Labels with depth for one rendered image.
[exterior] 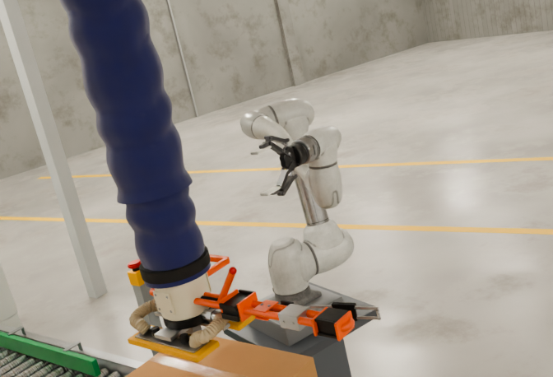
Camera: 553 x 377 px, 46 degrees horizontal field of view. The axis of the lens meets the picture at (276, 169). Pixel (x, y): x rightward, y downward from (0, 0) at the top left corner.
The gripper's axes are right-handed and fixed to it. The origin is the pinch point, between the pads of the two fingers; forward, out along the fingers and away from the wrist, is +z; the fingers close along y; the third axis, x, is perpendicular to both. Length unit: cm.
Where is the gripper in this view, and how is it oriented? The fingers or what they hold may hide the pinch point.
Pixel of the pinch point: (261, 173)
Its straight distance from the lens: 205.4
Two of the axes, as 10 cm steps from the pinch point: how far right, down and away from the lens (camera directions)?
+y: 2.2, 9.5, 2.4
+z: -6.1, 3.3, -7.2
